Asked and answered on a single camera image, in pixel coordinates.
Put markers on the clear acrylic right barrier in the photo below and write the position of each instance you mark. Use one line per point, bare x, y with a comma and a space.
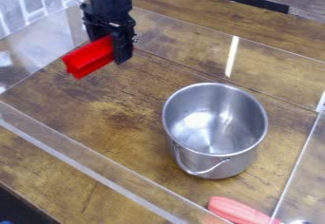
301, 205

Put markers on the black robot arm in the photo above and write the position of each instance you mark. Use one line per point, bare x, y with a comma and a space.
111, 8

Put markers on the clear acrylic front barrier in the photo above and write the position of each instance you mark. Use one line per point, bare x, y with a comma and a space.
156, 198

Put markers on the clear acrylic barrier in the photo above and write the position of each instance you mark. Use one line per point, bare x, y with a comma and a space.
156, 198
301, 205

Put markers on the orange handled tool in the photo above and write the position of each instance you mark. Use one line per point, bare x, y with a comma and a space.
237, 212

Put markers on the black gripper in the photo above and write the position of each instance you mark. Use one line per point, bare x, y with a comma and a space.
119, 27

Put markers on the black wall strip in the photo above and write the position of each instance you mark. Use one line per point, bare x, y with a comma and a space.
264, 4

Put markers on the silver metal pot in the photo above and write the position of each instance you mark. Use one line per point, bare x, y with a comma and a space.
216, 124

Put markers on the red plastic block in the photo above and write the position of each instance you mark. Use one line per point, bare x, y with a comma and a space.
89, 58

